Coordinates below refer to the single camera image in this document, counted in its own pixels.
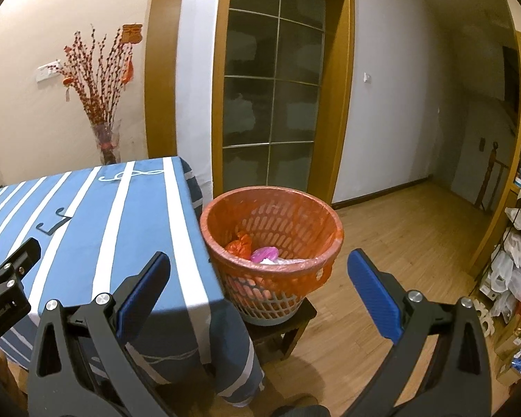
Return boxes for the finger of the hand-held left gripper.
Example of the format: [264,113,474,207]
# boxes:
[0,237,42,289]

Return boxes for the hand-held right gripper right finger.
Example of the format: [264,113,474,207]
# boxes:
[346,248,493,417]

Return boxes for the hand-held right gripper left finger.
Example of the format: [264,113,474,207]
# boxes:
[26,251,187,417]

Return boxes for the white plastic bag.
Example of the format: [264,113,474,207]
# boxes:
[260,257,314,267]

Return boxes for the slotted plastic waste basket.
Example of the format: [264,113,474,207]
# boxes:
[200,187,345,326]

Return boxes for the pink plastic bag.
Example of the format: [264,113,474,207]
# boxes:
[250,247,280,265]

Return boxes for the wooden table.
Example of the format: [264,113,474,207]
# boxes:
[0,345,29,409]

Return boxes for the dark wooden stool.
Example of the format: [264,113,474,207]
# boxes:
[243,295,319,368]

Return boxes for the blue white striped tablecloth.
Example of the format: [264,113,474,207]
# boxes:
[0,156,266,404]

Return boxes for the white lumpy object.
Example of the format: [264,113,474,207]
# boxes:
[473,297,498,338]

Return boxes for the glass vase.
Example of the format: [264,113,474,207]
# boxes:
[91,119,123,166]

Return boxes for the cardboard box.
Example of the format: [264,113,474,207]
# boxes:
[493,308,521,388]

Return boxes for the wooden stair railing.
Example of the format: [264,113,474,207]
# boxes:
[473,141,511,214]

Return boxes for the grey door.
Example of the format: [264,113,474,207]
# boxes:
[450,96,506,197]

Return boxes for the red decorative branches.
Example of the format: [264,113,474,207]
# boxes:
[54,26,133,128]

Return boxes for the frosted glass sliding door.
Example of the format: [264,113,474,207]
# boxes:
[222,0,328,196]

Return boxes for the black wire rack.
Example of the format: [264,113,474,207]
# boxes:
[473,195,521,313]

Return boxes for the white wall socket panel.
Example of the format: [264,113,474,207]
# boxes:
[36,62,64,83]

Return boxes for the wooden door frame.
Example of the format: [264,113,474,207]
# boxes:
[211,0,356,206]

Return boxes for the wooden wall trim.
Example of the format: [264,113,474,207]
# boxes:
[144,0,188,160]

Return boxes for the red gold wall ornament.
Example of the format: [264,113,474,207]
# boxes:
[121,24,143,84]

